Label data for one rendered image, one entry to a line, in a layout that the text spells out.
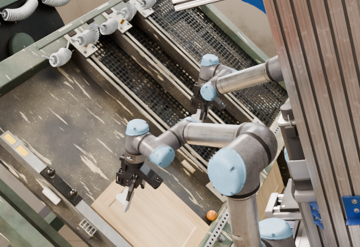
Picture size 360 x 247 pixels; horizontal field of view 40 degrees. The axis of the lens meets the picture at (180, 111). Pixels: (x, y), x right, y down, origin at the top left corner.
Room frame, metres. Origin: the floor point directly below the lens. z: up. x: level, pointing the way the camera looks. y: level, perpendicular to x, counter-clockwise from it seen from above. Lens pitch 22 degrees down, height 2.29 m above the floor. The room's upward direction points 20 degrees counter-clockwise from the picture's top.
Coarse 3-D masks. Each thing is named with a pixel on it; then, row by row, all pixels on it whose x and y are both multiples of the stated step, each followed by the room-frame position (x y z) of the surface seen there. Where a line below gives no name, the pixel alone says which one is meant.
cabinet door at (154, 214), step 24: (120, 192) 1.97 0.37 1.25; (144, 192) 2.02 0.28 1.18; (168, 192) 2.07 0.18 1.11; (120, 216) 1.87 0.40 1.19; (144, 216) 1.92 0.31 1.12; (168, 216) 1.97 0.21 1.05; (192, 216) 2.01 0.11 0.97; (144, 240) 1.82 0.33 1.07; (168, 240) 1.87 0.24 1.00; (192, 240) 1.91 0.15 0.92
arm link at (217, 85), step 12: (276, 60) 1.76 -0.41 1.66; (240, 72) 1.89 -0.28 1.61; (252, 72) 1.84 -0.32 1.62; (264, 72) 1.79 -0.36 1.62; (276, 72) 1.75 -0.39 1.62; (204, 84) 2.02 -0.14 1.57; (216, 84) 1.96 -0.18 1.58; (228, 84) 1.92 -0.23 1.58; (240, 84) 1.88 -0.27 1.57; (252, 84) 1.84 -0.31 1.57; (204, 96) 1.99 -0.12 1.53; (216, 96) 1.97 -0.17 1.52
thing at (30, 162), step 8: (0, 136) 1.94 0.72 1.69; (0, 144) 1.95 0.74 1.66; (8, 144) 1.93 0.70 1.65; (16, 144) 1.94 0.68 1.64; (16, 152) 1.91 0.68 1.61; (24, 160) 1.90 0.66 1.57; (32, 160) 1.91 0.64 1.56; (32, 168) 1.88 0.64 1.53; (40, 168) 1.89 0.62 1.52; (40, 176) 1.87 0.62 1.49; (48, 184) 1.86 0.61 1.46; (56, 192) 1.84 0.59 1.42; (64, 200) 1.83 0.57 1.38; (72, 208) 1.82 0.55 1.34; (80, 208) 1.81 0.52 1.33; (88, 208) 1.82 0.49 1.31; (80, 216) 1.80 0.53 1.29; (88, 216) 1.79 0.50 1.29; (96, 216) 1.81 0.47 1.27; (96, 224) 1.78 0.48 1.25; (104, 224) 1.79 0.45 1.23; (96, 232) 1.77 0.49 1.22; (104, 232) 1.76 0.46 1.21; (112, 232) 1.78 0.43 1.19; (104, 240) 1.76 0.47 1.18; (112, 240) 1.75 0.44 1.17; (120, 240) 1.76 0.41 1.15
